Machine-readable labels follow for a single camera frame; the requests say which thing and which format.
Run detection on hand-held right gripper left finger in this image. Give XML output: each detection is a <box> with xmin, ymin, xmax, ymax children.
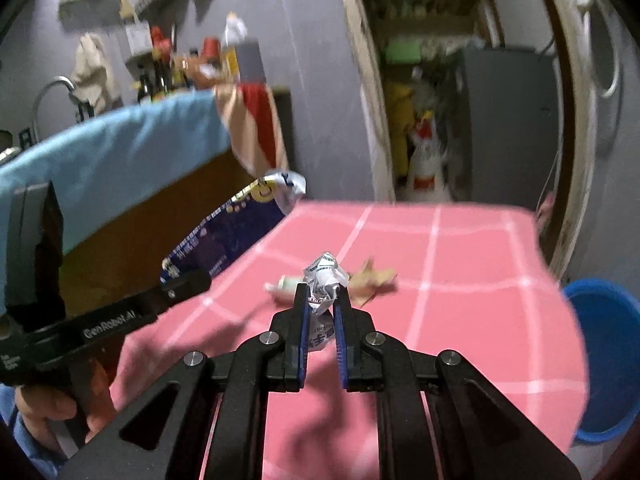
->
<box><xmin>60</xmin><ymin>282</ymin><xmax>312</xmax><ymax>480</ymax></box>

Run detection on brown wooden cabinet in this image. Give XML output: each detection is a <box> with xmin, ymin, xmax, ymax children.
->
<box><xmin>60</xmin><ymin>90</ymin><xmax>293</xmax><ymax>321</ymax></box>

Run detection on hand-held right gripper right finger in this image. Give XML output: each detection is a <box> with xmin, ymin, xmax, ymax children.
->
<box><xmin>332</xmin><ymin>285</ymin><xmax>583</xmax><ymax>480</ymax></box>

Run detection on pink rag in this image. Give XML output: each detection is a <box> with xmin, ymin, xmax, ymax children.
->
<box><xmin>536</xmin><ymin>191</ymin><xmax>557</xmax><ymax>233</ymax></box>

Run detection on wooden door frame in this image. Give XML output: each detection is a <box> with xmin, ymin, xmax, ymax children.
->
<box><xmin>327</xmin><ymin>0</ymin><xmax>621</xmax><ymax>281</ymax></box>

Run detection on person's left hand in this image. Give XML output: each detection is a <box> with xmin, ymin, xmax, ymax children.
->
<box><xmin>15</xmin><ymin>360</ymin><xmax>118</xmax><ymax>453</ymax></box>

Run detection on purple snack wrapper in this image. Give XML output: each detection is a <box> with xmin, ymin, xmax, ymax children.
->
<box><xmin>160</xmin><ymin>172</ymin><xmax>307</xmax><ymax>281</ymax></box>

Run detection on white sack red print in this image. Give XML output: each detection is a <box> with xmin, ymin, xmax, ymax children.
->
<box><xmin>407</xmin><ymin>110</ymin><xmax>451</xmax><ymax>203</ymax></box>

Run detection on large oil jug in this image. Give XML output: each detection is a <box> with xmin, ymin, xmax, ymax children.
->
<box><xmin>220</xmin><ymin>12</ymin><xmax>266</xmax><ymax>86</ymax></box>

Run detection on metal faucet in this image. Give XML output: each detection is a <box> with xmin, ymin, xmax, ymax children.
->
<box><xmin>32</xmin><ymin>76</ymin><xmax>76</xmax><ymax>141</ymax></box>

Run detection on pink checked cloth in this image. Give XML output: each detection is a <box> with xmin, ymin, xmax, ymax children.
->
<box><xmin>107</xmin><ymin>200</ymin><xmax>588</xmax><ymax>480</ymax></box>

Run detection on red cream striped towel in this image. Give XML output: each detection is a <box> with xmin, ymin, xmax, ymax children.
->
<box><xmin>214</xmin><ymin>82</ymin><xmax>291</xmax><ymax>181</ymax></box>

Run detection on blue plastic basin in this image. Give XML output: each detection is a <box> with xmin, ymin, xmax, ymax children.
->
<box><xmin>562</xmin><ymin>278</ymin><xmax>640</xmax><ymax>445</ymax></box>

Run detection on wall shelf rack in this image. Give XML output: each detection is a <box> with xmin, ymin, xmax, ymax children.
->
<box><xmin>135</xmin><ymin>0</ymin><xmax>193</xmax><ymax>16</ymax></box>

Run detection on green white wrapper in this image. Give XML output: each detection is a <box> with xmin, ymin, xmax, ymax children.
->
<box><xmin>264</xmin><ymin>275</ymin><xmax>307</xmax><ymax>303</ymax></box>

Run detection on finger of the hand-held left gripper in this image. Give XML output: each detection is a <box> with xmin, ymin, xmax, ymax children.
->
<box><xmin>159</xmin><ymin>269</ymin><xmax>212</xmax><ymax>312</ymax></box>

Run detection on dark glass bottle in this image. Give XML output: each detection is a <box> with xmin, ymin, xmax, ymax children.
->
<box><xmin>137</xmin><ymin>62</ymin><xmax>153</xmax><ymax>103</ymax></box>
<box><xmin>152</xmin><ymin>55</ymin><xmax>171</xmax><ymax>101</ymax></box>

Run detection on light blue cloth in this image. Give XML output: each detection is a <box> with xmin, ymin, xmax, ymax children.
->
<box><xmin>0</xmin><ymin>91</ymin><xmax>232</xmax><ymax>261</ymax></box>

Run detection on brown wrapper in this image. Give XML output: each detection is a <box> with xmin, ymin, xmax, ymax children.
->
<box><xmin>347</xmin><ymin>258</ymin><xmax>399</xmax><ymax>307</ymax></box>

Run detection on beige hanging cloth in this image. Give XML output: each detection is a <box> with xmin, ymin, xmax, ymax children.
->
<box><xmin>72</xmin><ymin>32</ymin><xmax>118</xmax><ymax>113</ymax></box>

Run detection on yellow bag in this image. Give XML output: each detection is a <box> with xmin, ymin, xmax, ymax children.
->
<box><xmin>385</xmin><ymin>82</ymin><xmax>413</xmax><ymax>176</ymax></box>

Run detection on wooden storage shelf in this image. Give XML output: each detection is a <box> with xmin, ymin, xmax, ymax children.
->
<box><xmin>370</xmin><ymin>0</ymin><xmax>496</xmax><ymax>51</ymax></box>

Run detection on green box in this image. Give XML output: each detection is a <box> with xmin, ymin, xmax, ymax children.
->
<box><xmin>384</xmin><ymin>37</ymin><xmax>423</xmax><ymax>65</ymax></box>

